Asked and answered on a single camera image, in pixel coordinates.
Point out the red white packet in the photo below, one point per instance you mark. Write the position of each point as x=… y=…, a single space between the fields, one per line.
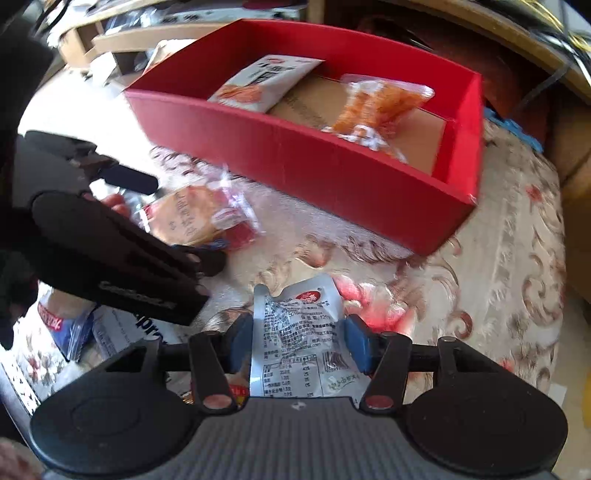
x=168 y=53

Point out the clear orange snack packet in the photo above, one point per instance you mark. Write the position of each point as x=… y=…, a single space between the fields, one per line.
x=374 y=106

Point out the brown cardboard insert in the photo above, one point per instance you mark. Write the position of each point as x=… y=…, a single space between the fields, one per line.
x=415 y=138

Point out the silver snack packet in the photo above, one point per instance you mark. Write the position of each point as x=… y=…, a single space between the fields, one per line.
x=295 y=332

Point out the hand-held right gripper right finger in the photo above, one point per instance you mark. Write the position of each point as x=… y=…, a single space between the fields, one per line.
x=358 y=344

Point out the red cardboard box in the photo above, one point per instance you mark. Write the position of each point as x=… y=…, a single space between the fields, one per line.
x=323 y=170

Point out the blue clear bag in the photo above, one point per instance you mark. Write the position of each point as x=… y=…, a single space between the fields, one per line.
x=64 y=323

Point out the wooden TV stand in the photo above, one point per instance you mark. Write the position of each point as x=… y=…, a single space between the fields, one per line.
x=531 y=41

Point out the blue foam mat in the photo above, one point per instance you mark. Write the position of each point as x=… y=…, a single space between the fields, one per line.
x=515 y=131

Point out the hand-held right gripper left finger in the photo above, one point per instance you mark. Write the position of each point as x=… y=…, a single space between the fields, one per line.
x=239 y=344

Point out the person's right hand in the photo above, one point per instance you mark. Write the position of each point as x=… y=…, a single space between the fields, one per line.
x=16 y=461

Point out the white printed packet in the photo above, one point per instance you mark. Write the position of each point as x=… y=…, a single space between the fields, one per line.
x=120 y=330

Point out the red clear snack packet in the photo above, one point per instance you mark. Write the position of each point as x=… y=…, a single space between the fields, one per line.
x=184 y=217

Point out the white snack packet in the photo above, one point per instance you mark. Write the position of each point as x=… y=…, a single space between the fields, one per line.
x=263 y=78

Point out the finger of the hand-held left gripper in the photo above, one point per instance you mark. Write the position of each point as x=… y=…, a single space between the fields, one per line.
x=124 y=177
x=207 y=261

